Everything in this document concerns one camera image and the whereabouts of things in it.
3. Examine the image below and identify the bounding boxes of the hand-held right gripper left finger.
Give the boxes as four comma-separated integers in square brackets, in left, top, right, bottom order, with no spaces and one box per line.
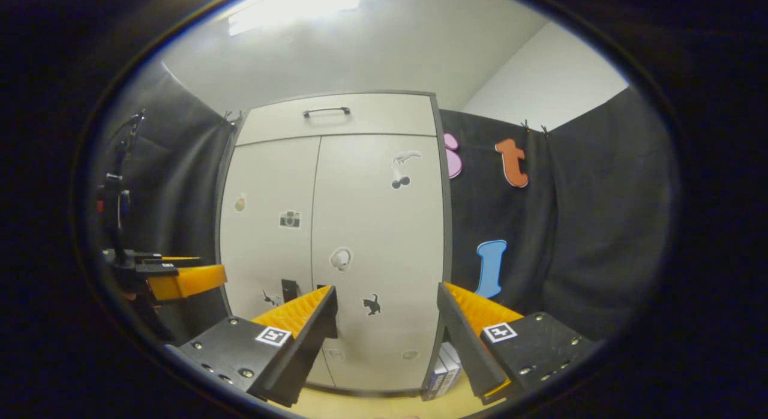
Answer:
[165,285,338,408]

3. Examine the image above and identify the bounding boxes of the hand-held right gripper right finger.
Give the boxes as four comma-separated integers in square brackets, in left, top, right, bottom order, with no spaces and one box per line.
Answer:
[437,281,601,406]

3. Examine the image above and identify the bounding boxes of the white cabinet door camera sticker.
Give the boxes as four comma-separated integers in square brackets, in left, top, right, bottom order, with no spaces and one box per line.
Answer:
[219,137,322,388]

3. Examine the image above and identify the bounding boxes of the white shoe cabinet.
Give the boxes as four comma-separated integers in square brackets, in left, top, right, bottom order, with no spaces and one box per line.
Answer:
[216,90,454,399]

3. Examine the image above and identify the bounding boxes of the white cabinet door cat sticker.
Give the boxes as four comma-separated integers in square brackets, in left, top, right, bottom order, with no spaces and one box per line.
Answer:
[310,134,446,393]

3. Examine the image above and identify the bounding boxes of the white cabinet drawer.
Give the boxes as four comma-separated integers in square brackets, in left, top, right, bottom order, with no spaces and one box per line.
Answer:
[235,93,437,146]

